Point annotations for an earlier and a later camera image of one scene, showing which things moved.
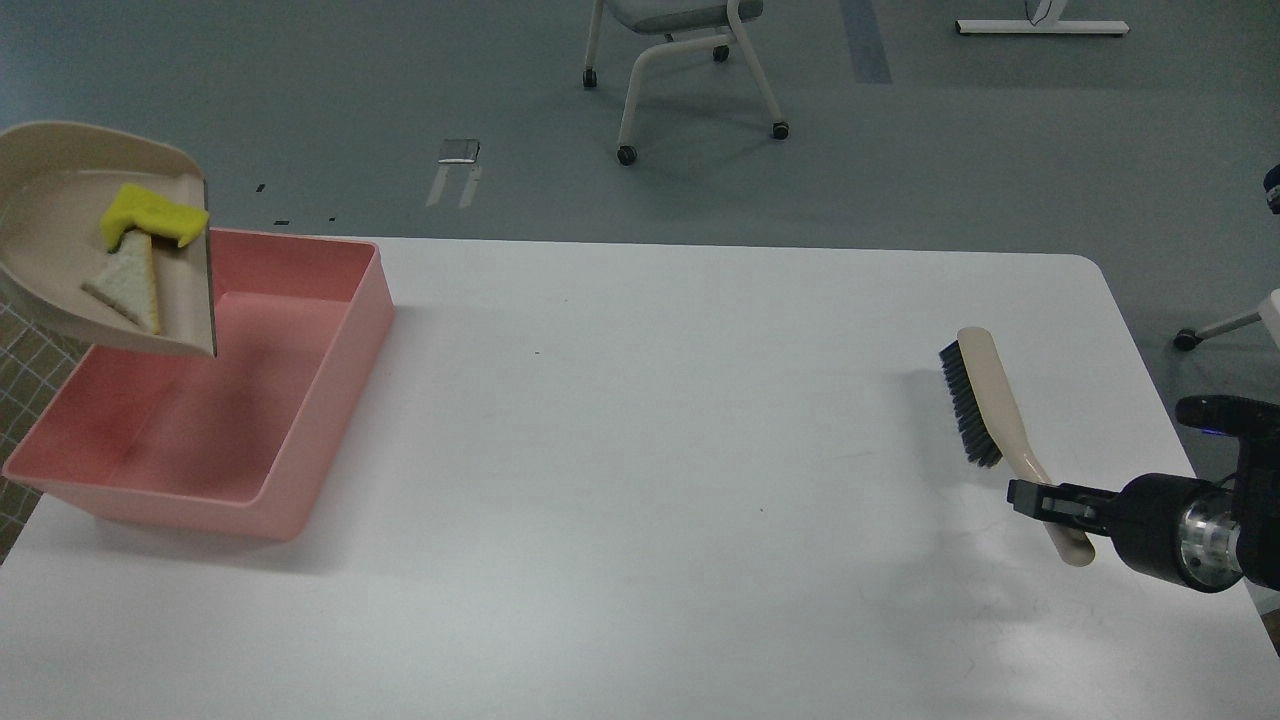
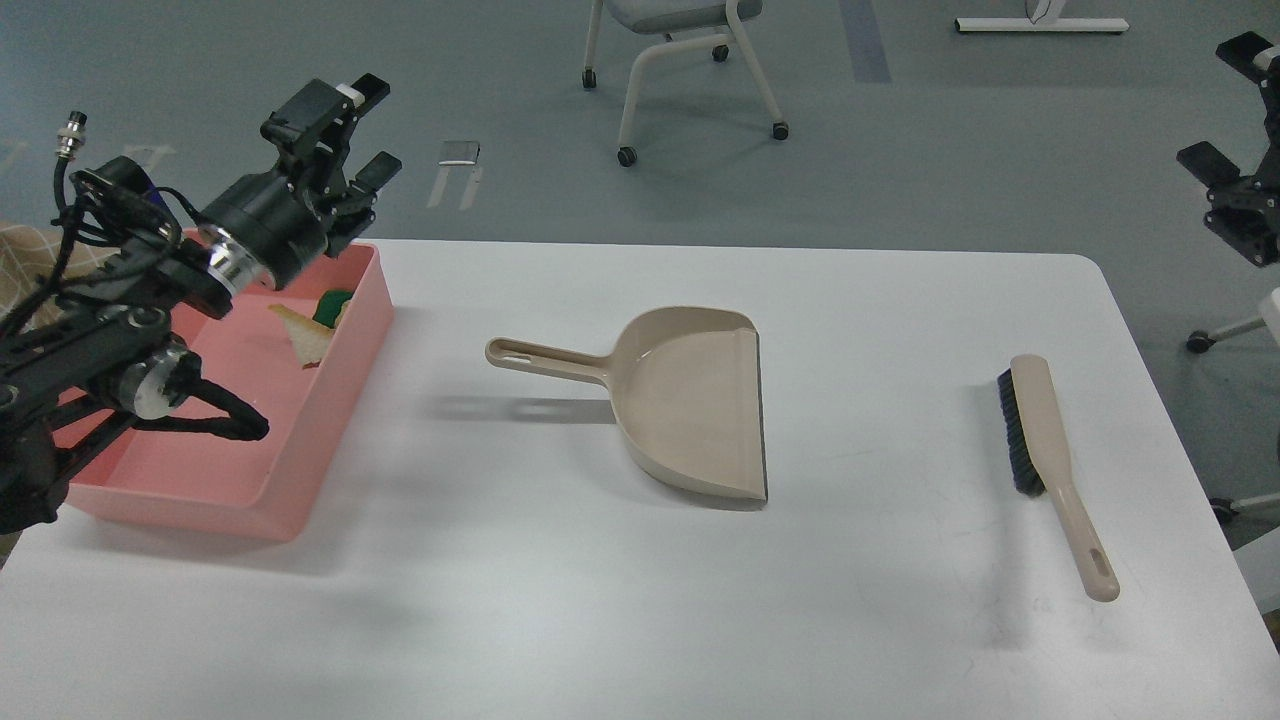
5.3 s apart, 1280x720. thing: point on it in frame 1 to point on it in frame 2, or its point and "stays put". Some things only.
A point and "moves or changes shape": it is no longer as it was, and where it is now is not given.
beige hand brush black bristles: (991, 428) to (1039, 460)
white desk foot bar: (1042, 26) stays put
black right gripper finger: (1044, 497) to (1240, 52)
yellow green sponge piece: (135, 207) moves or changes shape
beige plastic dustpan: (49, 265) to (685, 388)
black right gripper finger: (1088, 509) to (1208, 163)
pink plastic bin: (233, 445) stays put
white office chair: (686, 24) stays put
